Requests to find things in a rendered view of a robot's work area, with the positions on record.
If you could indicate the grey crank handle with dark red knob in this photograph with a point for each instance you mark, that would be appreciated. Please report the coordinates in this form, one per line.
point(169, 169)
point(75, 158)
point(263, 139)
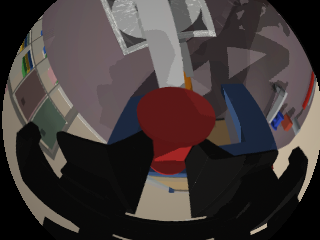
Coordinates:
point(174, 117)

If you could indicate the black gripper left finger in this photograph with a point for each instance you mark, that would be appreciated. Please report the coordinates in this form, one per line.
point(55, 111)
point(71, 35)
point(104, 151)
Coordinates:
point(125, 164)

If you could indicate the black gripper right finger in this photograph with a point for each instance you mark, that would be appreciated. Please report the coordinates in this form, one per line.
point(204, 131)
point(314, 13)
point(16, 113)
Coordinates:
point(212, 172)

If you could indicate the light grey cylinder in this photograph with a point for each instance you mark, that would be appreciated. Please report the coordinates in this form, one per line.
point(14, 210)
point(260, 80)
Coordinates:
point(296, 126)

